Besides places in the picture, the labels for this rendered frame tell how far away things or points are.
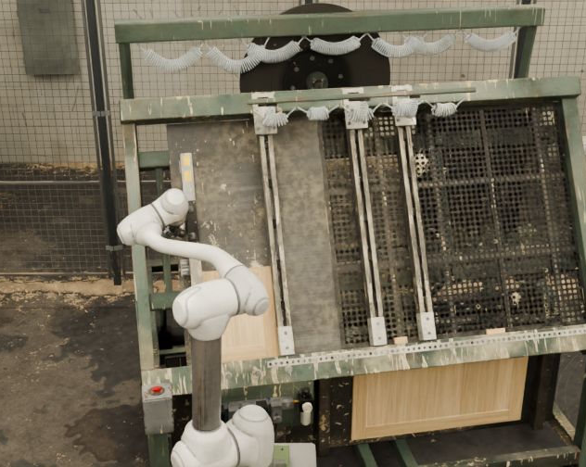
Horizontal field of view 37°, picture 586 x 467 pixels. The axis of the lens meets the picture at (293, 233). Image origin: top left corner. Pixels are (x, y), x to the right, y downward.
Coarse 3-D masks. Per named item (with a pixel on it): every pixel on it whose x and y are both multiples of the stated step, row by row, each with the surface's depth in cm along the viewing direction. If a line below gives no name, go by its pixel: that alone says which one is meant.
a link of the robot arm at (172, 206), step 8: (168, 192) 323; (176, 192) 323; (160, 200) 326; (168, 200) 322; (176, 200) 322; (184, 200) 324; (160, 208) 325; (168, 208) 323; (176, 208) 323; (184, 208) 326; (160, 216) 325; (168, 216) 325; (176, 216) 327; (184, 216) 332; (168, 224) 330
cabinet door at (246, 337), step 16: (208, 272) 388; (256, 272) 392; (272, 288) 392; (272, 304) 391; (240, 320) 388; (256, 320) 389; (272, 320) 390; (224, 336) 386; (240, 336) 387; (256, 336) 388; (272, 336) 389; (224, 352) 384; (240, 352) 386; (256, 352) 387; (272, 352) 388
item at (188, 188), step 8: (184, 168) 391; (192, 168) 392; (184, 176) 391; (192, 176) 392; (184, 184) 390; (192, 184) 391; (184, 192) 390; (192, 192) 390; (192, 264) 386; (200, 264) 386; (192, 272) 385; (200, 272) 386; (192, 280) 385; (200, 280) 385
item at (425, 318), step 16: (416, 96) 393; (400, 112) 404; (400, 128) 407; (400, 144) 406; (400, 160) 408; (400, 176) 410; (416, 192) 404; (416, 208) 402; (416, 224) 403; (416, 240) 404; (416, 256) 399; (416, 272) 398; (416, 288) 398; (416, 304) 400; (416, 320) 402; (432, 320) 396; (432, 336) 395
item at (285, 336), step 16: (256, 96) 395; (272, 96) 396; (272, 112) 381; (256, 128) 392; (272, 128) 394; (272, 144) 396; (272, 160) 395; (272, 176) 394; (272, 192) 397; (272, 208) 396; (272, 224) 391; (272, 240) 390; (272, 256) 389; (272, 272) 390; (288, 304) 387; (288, 320) 386; (288, 336) 384; (288, 352) 384
